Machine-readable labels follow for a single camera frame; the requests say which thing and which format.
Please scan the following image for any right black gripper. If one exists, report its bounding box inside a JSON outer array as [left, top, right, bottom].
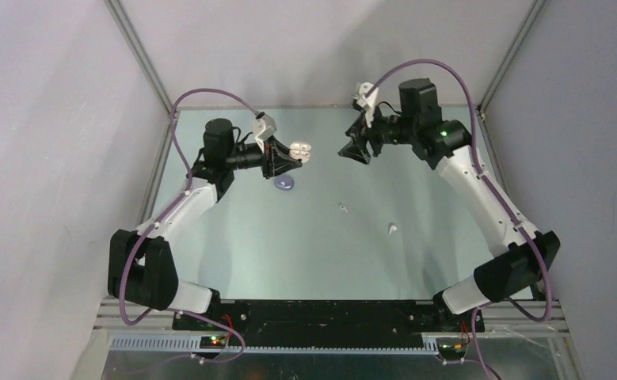
[[338, 104, 417, 165]]

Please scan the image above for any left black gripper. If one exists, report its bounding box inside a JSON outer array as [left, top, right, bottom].
[[224, 135, 301, 180]]

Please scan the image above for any white charging case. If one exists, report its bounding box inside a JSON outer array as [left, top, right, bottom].
[[289, 141, 311, 163]]

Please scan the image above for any purple charging case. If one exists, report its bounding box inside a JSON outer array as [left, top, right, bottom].
[[274, 175, 295, 192]]

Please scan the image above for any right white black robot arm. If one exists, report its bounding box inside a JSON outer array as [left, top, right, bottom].
[[338, 78, 560, 331]]

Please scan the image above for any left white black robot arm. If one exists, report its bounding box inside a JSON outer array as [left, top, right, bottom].
[[108, 113, 311, 330]]

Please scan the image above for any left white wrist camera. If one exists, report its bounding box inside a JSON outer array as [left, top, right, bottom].
[[253, 112, 277, 152]]

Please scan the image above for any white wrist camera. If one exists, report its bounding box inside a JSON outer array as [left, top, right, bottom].
[[352, 82, 379, 127], [253, 112, 277, 152]]

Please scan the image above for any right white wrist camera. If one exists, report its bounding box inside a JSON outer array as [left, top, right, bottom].
[[352, 82, 379, 127]]

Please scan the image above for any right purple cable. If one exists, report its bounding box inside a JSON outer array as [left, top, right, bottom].
[[365, 59, 554, 380]]

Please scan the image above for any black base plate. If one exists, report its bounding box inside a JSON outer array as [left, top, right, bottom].
[[172, 300, 485, 349]]

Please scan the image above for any grey cable duct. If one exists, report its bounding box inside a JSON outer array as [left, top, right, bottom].
[[109, 335, 440, 355]]

